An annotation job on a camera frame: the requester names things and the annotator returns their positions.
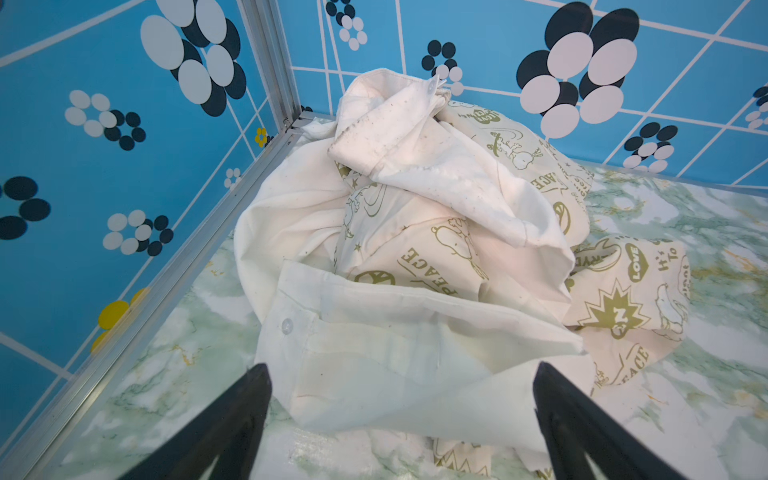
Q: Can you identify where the plain white cloth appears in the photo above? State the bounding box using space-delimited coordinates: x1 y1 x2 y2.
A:
234 69 595 460

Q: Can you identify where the left corner aluminium post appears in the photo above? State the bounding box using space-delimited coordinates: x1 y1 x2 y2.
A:
238 0 301 133

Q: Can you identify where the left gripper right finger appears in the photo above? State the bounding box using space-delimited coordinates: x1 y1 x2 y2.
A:
533 362 682 479

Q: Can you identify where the green printed cream cloth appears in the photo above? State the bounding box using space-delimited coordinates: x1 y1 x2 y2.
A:
332 98 692 480

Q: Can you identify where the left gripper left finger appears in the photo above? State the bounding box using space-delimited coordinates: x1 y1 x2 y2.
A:
122 363 272 479

